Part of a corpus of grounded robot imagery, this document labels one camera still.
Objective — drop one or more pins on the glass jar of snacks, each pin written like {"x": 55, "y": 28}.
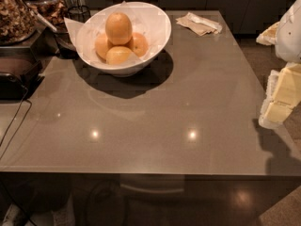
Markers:
{"x": 16, "y": 22}

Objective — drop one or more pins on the white ceramic bowl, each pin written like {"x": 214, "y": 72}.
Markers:
{"x": 156, "y": 32}

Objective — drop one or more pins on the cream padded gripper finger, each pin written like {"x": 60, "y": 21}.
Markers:
{"x": 283, "y": 94}
{"x": 268, "y": 36}

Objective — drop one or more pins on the black wire cup holder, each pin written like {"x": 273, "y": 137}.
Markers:
{"x": 80, "y": 13}

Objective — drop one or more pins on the black appliance on counter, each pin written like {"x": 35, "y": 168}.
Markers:
{"x": 19, "y": 74}

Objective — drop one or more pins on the folded paper napkins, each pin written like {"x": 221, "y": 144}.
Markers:
{"x": 199, "y": 25}

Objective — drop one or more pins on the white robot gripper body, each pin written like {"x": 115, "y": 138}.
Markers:
{"x": 290, "y": 37}

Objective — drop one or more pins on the orange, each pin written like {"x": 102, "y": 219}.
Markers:
{"x": 102, "y": 45}
{"x": 117, "y": 55}
{"x": 138, "y": 44}
{"x": 118, "y": 28}

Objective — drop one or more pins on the white paper bowl liner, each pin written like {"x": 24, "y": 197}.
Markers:
{"x": 72, "y": 27}

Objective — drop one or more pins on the white serving spoon handle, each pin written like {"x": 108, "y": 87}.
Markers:
{"x": 43, "y": 20}

